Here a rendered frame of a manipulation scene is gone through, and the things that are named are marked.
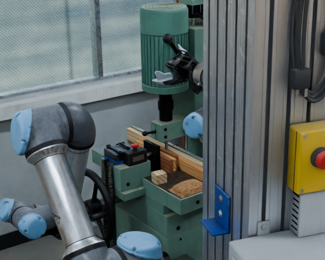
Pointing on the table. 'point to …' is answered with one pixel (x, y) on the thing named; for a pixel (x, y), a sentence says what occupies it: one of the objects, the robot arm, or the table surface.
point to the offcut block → (159, 177)
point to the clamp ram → (152, 153)
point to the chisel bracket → (167, 128)
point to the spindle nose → (165, 107)
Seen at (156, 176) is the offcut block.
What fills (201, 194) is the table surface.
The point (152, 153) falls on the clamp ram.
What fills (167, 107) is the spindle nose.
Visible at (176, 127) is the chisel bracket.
